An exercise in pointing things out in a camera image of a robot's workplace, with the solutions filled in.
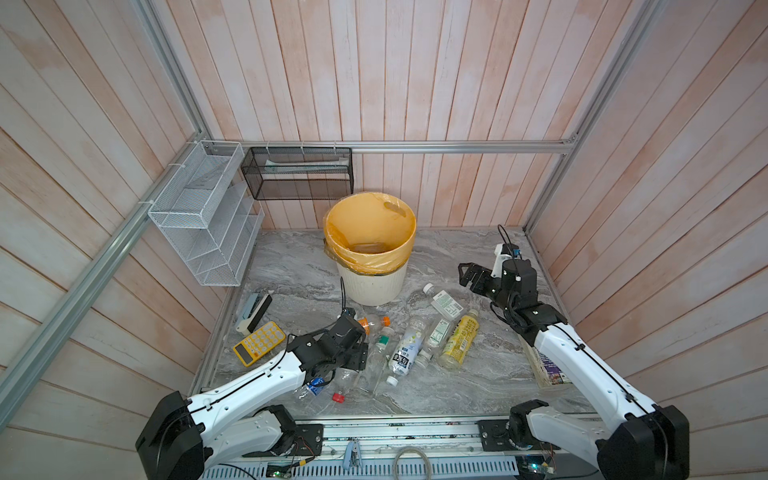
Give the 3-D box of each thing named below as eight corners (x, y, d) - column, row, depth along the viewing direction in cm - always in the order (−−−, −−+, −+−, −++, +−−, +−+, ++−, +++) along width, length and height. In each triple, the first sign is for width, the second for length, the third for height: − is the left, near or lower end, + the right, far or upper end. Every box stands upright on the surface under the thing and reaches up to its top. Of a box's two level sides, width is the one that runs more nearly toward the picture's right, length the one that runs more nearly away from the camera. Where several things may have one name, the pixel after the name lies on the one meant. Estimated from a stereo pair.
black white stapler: (238, 331, 93) (235, 328, 91) (267, 297, 101) (265, 293, 99) (249, 337, 92) (246, 334, 90) (278, 301, 100) (276, 298, 98)
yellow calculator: (234, 351, 91) (231, 348, 89) (273, 321, 97) (272, 318, 95) (247, 368, 87) (244, 366, 86) (287, 337, 93) (285, 334, 92)
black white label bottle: (380, 380, 84) (380, 374, 80) (408, 322, 96) (410, 314, 92) (401, 391, 82) (402, 386, 78) (427, 330, 94) (430, 322, 90)
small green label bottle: (412, 363, 88) (414, 355, 83) (436, 320, 97) (439, 311, 92) (430, 374, 86) (433, 367, 81) (453, 330, 95) (457, 320, 90)
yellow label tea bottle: (435, 363, 88) (438, 355, 83) (462, 314, 98) (467, 305, 94) (455, 376, 86) (459, 369, 81) (481, 325, 96) (487, 316, 91)
